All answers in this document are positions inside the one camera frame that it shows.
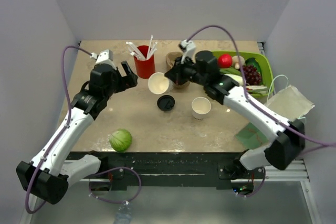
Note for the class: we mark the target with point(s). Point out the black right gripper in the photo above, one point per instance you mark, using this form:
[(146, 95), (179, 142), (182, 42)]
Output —
[(176, 73)]

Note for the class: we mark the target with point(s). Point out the white mushroom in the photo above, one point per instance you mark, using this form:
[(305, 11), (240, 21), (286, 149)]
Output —
[(237, 62)]

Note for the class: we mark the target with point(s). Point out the black plastic cup lid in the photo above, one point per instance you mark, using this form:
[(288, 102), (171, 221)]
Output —
[(166, 103)]

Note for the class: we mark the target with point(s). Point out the green cabbage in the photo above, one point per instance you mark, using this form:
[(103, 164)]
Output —
[(120, 140)]

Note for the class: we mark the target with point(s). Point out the stack of cardboard carriers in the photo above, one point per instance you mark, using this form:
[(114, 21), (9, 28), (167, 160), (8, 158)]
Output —
[(170, 60)]

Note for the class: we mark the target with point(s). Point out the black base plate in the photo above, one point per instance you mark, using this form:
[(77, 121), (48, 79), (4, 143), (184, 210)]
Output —
[(164, 169)]

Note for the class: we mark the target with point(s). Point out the aluminium frame rail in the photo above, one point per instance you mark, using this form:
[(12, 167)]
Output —
[(295, 172)]

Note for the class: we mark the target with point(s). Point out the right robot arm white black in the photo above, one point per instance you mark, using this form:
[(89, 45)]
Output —
[(285, 137)]

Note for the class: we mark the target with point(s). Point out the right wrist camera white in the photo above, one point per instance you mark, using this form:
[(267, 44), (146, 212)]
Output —
[(188, 48)]

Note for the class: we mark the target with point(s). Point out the green pepper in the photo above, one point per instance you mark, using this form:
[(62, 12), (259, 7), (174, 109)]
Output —
[(230, 71)]

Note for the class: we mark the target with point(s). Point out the red apple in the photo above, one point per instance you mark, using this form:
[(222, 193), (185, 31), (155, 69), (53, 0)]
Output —
[(225, 61)]

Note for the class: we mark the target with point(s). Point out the white wrapped straw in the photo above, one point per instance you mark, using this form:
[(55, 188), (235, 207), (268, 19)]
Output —
[(149, 47), (152, 50), (140, 55)]

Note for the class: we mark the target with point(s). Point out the green paper bag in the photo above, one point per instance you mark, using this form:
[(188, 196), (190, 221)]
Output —
[(251, 137)]

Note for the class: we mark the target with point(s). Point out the white radish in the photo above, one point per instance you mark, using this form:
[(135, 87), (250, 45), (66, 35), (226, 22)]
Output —
[(237, 78)]

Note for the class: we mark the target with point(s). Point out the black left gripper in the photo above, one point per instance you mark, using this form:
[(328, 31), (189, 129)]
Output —
[(126, 82)]

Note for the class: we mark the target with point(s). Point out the red ribbed cup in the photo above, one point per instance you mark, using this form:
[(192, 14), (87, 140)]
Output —
[(144, 69)]

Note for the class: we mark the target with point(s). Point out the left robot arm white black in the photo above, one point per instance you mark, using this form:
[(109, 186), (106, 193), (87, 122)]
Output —
[(44, 176)]

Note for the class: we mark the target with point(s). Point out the dark red grapes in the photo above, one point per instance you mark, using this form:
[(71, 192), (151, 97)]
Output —
[(252, 75)]

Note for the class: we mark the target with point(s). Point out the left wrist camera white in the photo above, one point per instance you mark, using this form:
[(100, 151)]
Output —
[(105, 56)]

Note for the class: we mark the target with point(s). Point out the dark green leafy vegetable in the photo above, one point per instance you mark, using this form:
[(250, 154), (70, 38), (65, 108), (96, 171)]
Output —
[(252, 62)]

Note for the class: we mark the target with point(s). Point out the white paper coffee cup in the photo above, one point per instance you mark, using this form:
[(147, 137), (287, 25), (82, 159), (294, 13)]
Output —
[(158, 83), (201, 106)]

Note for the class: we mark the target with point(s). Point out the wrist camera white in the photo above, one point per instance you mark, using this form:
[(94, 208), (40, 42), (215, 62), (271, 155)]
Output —
[(105, 56), (188, 48)]

